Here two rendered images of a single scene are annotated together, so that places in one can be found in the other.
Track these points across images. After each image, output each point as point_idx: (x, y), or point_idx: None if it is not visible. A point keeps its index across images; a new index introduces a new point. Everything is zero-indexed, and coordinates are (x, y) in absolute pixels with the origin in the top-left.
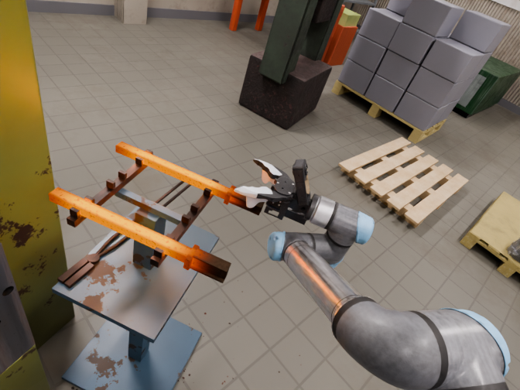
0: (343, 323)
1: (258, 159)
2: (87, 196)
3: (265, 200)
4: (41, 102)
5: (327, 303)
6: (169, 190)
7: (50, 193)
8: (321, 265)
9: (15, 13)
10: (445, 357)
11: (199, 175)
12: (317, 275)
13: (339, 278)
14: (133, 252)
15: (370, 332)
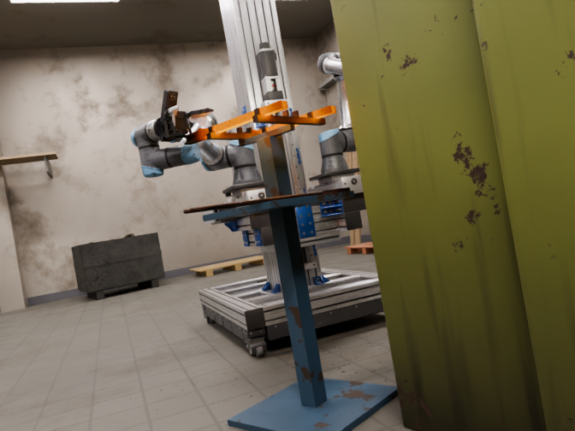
0: (215, 119)
1: (176, 105)
2: (311, 111)
3: (192, 121)
4: (339, 50)
5: (210, 126)
6: (233, 203)
7: (334, 106)
8: (195, 128)
9: None
10: None
11: (222, 122)
12: (201, 127)
13: (196, 124)
14: (290, 186)
15: (212, 114)
